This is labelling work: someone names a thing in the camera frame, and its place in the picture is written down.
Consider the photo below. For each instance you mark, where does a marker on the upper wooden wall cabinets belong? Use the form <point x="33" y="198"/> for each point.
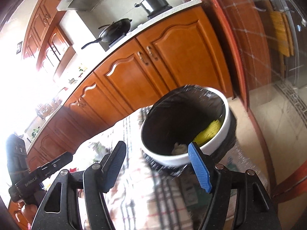
<point x="43" y="20"/>

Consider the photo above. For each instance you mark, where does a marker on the white trash bin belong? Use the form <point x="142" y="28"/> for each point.
<point x="192" y="153"/>

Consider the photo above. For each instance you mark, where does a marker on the person's left hand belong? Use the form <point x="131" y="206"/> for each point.
<point x="29" y="211"/>

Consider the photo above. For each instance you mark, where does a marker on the black wok pan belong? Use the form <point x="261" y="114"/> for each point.
<point x="112" y="32"/>

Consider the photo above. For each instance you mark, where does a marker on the yellow foam fruit net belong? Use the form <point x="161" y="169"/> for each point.
<point x="209" y="133"/>

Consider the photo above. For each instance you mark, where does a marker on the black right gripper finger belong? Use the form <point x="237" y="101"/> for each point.
<point x="112" y="166"/>

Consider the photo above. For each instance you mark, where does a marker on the plaid tablecloth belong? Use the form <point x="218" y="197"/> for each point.
<point x="143" y="198"/>

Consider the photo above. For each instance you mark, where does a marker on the lower wooden kitchen cabinets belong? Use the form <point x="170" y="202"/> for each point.
<point x="179" y="49"/>

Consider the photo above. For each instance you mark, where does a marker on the black trash bag liner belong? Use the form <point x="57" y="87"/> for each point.
<point x="182" y="117"/>

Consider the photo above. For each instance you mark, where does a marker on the steel cooking pot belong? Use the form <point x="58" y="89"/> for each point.
<point x="153" y="6"/>

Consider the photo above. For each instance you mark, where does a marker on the black camera box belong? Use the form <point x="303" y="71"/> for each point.
<point x="16" y="158"/>

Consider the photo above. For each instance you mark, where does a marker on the black right gripper jaws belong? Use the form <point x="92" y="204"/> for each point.
<point x="53" y="166"/>

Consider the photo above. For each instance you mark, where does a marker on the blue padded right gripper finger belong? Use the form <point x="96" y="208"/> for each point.
<point x="203" y="166"/>

